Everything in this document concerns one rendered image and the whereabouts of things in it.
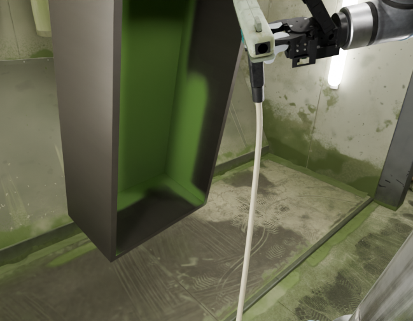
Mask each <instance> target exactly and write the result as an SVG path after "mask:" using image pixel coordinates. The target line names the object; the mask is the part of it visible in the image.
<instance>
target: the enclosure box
mask: <svg viewBox="0 0 413 321"><path fill-rule="evenodd" d="M48 4H49V11H50V24H51V32H52V45H53V59H54V66H55V79H56V87H57V100H58V107H59V121H60V135H61V142H62V155H63V163H64V176H65V183H66V197H67V210H68V215H69V216H70V218H71V219H72V220H73V221H74V222H75V223H76V225H77V226H78V227H79V228H80V229H81V230H82V231H83V232H84V233H85V234H86V235H87V237H88V238H89V239H90V240H91V241H92V243H93V244H94V245H95V246H96V247H97V248H98V249H99V250H100V251H101V252H102V254H103V255H104V256H105V257H106V258H107V259H108V260H109V261H110V262H113V261H114V260H117V259H118V258H120V257H121V256H123V255H125V254H126V253H128V252H129V251H131V250H133V249H134V248H136V247H137V246H139V245H141V244H143V243H144V242H145V241H148V240H149V239H151V238H152V237H154V236H156V235H157V234H159V233H160V232H162V231H164V230H166V229H167V228H169V227H170V226H172V225H174V224H175V223H177V222H179V221H180V220H182V219H183V218H185V217H187V216H189V215H190V214H192V213H193V212H195V211H197V210H198V209H200V208H201V207H203V206H205V205H206V204H207V198H208V195H209V191H210V187H211V182H212V179H213V174H214V169H215V166H216V161H217V158H218V152H219V149H220V145H221V139H222V136H223V131H224V128H225V123H226V120H227V115H228V110H229V107H230V102H231V98H232V93H233V90H234V85H235V80H236V77H237V72H238V69H239V64H240V61H241V55H242V51H243V48H244V43H243V42H242V35H241V28H240V25H239V21H238V19H237V15H236V12H235V9H234V3H233V0H48Z"/></svg>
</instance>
